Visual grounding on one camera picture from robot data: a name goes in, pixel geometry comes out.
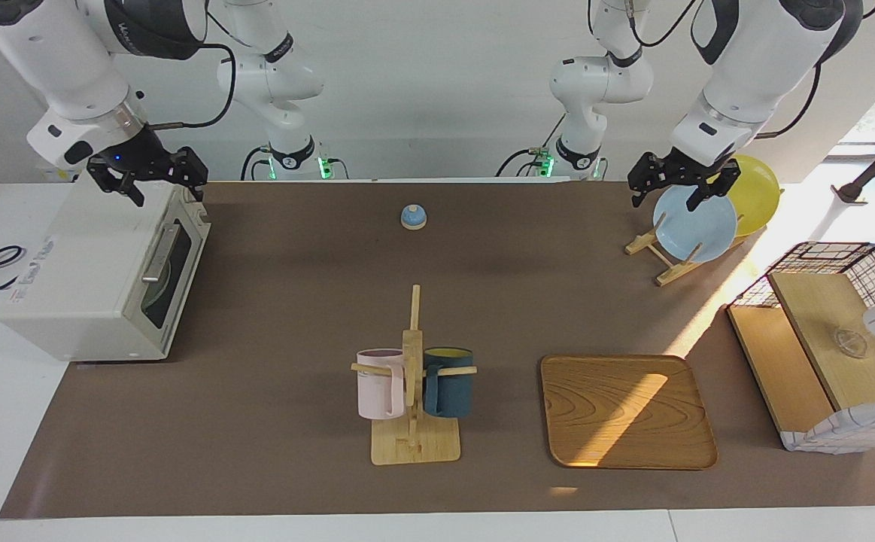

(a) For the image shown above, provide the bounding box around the light blue plate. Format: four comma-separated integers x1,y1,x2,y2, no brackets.
652,183,739,263

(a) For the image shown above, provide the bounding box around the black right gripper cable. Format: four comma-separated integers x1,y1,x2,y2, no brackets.
147,41,237,130

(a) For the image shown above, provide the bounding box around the wooden plate rack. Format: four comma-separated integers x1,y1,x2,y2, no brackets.
625,211,746,287

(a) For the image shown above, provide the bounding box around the glass oven door with handle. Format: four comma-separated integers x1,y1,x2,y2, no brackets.
125,187,212,361

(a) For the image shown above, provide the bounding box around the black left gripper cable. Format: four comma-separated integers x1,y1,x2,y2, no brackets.
755,64,822,140

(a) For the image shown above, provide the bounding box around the plain wooden board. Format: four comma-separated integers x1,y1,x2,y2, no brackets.
727,305,837,434

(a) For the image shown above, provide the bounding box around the white wall socket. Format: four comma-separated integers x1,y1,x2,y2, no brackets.
35,162,81,183

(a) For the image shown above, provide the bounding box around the wooden tray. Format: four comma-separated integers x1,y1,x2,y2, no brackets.
540,354,719,471

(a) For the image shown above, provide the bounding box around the dark blue mug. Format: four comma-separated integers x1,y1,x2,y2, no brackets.
422,346,475,419

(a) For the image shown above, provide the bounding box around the pink mug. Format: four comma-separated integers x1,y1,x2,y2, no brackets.
356,348,406,421

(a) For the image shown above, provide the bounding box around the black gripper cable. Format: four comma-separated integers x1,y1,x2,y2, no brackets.
147,41,237,130
755,64,822,140

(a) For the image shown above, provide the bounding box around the wire basket with cloth liner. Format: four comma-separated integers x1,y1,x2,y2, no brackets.
727,241,875,454

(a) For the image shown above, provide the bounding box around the yellow plate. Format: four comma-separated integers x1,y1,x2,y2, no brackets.
719,154,782,238

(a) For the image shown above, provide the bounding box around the wooden mug rack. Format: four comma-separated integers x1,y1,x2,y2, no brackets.
351,284,478,466

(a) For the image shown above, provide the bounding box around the brown table mat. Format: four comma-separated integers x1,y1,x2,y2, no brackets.
0,181,875,520

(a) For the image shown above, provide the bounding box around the white toaster oven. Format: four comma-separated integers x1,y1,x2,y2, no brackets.
0,181,212,364

